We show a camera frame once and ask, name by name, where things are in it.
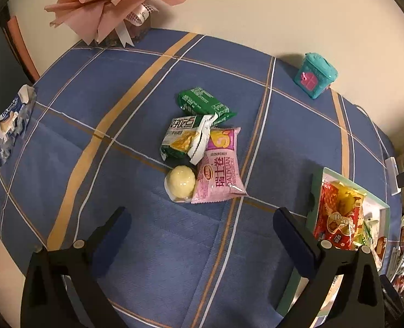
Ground dark green snack packet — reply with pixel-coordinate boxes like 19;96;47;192
178;86;238;124

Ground teal toy box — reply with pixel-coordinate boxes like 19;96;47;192
293;53;338;99

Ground blue plaid tablecloth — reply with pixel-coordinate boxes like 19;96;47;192
0;29;402;328

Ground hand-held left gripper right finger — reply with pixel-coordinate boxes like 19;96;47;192
273;207;387;328

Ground small green white packet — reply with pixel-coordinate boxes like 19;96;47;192
361;217;382;247

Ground white green snack packet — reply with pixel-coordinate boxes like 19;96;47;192
159;113;219;165

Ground pink swiss roll packet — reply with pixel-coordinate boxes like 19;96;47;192
191;127;248;204

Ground yellow snack packet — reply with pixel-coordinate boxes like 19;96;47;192
335;182;367;214

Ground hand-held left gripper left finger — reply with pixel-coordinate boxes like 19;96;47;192
20;206;133;328

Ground yellow jelly cup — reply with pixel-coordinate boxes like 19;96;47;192
164;165;197;203

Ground blue white snack packet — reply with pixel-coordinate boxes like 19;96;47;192
0;85;37;169

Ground pink flower bouquet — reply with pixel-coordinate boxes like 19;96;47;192
44;0;189;46

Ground brown red snack packet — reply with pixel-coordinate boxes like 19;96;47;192
374;236;388;263

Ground brown wooden frame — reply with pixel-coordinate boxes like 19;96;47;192
4;17;41;83

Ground white tray box teal rim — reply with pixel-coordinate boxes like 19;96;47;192
277;167;391;328

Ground white power strip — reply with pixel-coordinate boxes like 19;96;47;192
384;156;401;196

